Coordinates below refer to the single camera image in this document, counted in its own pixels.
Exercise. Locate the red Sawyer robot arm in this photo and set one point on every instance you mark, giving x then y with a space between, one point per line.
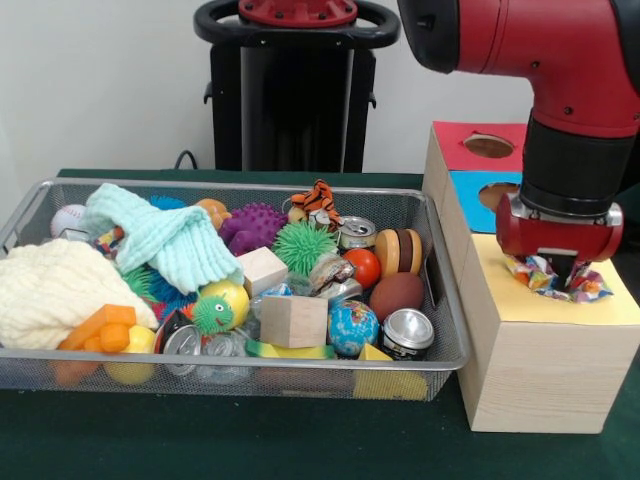
575 150

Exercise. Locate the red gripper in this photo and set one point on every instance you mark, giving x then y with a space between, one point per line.
555 235

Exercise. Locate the large polka dot napkin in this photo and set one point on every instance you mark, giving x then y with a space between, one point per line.
592 290

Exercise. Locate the wooden box with three holes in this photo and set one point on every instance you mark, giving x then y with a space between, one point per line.
540 390

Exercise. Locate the mint green cloth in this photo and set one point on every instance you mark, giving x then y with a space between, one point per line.
165 240

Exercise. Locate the toy hamburger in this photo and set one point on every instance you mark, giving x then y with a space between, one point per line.
397 250

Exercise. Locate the white baseball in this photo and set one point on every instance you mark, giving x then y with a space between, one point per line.
67 220

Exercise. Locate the cream knitted cloth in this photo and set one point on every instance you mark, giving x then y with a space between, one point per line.
50 290

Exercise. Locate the plain wooden cube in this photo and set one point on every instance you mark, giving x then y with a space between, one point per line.
262 270
292 320

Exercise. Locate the purple spiky toy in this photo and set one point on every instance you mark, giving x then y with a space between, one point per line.
255 225

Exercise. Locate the plush tiger toy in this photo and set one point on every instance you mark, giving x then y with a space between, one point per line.
320 200

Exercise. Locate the green spiky ball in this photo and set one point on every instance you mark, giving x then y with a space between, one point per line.
302 245

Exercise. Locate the large dark green tablecloth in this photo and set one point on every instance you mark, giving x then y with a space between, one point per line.
250 440

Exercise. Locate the shallow clear mesh bin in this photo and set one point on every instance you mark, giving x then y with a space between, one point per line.
300 382

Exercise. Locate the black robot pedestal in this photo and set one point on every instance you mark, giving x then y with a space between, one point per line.
300 100

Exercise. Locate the orange ball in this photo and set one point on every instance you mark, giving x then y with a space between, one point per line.
363 267

